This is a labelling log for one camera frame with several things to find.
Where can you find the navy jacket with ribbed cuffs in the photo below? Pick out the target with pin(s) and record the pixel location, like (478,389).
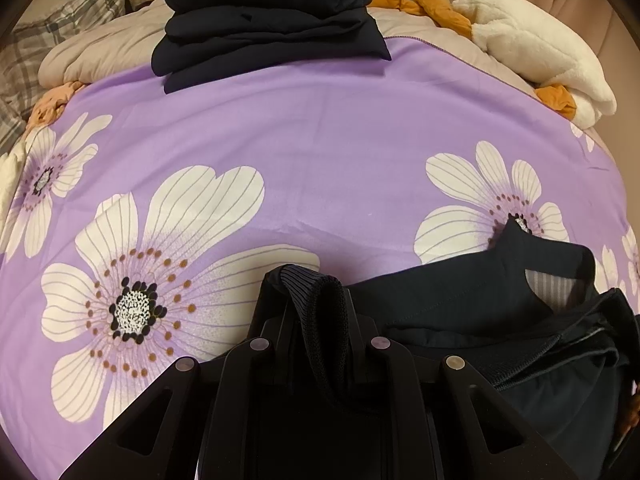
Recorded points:
(450,310)

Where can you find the white and orange plush toy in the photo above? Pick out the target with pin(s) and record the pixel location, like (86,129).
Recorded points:
(540,45)

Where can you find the folded navy garment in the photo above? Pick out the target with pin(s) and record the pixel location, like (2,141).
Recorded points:
(270,50)

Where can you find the grey plaid pillow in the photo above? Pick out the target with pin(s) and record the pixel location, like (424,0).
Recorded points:
(45,35)

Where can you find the beige quilt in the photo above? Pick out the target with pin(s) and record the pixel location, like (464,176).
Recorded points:
(110,55)

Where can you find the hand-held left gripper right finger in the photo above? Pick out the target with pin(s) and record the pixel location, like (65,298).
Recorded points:
(362,320)

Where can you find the purple floral bedsheet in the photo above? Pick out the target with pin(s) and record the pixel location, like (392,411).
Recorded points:
(320,160)

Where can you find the white cloth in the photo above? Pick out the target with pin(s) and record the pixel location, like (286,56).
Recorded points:
(9,180)

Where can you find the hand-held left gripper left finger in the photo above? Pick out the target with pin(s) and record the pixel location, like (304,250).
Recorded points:
(280,320)

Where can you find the peach cloth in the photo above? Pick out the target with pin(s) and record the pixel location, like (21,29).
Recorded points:
(50,105)

